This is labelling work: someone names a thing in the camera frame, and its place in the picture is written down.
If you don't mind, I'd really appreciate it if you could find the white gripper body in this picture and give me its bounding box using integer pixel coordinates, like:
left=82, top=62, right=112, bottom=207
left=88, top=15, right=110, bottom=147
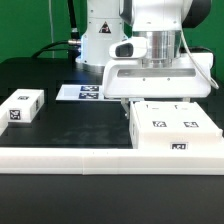
left=102, top=54, right=211, bottom=98

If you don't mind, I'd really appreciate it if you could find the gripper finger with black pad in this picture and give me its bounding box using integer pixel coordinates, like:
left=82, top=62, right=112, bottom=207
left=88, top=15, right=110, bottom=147
left=121, top=98, right=130, bottom=118

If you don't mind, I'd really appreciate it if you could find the white cabinet body box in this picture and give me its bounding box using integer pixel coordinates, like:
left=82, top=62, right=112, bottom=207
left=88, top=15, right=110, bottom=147
left=130, top=102, right=223, bottom=151

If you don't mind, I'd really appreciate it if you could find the white cabinet top block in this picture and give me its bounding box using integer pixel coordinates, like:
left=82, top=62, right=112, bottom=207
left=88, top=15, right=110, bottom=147
left=2, top=89, right=44, bottom=123

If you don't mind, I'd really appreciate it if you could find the white cabinet door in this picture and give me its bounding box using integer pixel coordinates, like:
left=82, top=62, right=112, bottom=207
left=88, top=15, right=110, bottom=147
left=171, top=102, right=219, bottom=134
left=130, top=102, right=175, bottom=135

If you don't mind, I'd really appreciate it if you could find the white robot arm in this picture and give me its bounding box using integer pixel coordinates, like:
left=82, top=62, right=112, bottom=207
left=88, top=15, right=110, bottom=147
left=76, top=0, right=217, bottom=111

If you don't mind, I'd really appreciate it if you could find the white marker sheet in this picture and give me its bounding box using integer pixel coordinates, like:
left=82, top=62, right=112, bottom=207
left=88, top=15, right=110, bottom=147
left=55, top=84, right=144, bottom=102

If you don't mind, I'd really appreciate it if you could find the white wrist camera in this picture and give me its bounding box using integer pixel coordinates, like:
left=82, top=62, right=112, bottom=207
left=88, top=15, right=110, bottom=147
left=109, top=37, right=147, bottom=59

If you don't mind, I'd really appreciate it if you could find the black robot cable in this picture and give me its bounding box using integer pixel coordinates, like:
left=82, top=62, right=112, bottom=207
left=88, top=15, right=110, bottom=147
left=31, top=0, right=82, bottom=60

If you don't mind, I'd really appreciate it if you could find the white L-shaped fence frame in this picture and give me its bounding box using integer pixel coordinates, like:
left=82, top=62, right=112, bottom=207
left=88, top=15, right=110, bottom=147
left=0, top=114, right=224, bottom=176

